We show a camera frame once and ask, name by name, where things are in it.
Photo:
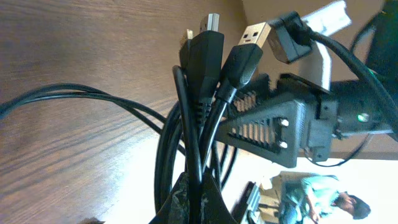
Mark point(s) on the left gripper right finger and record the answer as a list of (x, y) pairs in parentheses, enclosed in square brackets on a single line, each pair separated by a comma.
[(213, 208)]

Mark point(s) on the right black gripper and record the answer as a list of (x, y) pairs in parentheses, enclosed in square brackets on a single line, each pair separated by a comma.
[(272, 120)]

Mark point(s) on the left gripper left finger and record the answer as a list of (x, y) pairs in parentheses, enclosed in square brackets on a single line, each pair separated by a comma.
[(176, 208)]

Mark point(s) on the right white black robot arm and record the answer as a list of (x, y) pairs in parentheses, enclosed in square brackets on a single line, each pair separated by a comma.
[(371, 59)]

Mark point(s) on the person in teal shirt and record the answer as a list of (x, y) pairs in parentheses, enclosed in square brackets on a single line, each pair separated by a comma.
[(312, 199)]

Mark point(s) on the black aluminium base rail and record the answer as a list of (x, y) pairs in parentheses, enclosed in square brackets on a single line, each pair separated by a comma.
[(244, 210)]

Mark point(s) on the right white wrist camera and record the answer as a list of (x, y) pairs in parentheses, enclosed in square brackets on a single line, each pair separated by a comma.
[(316, 67)]

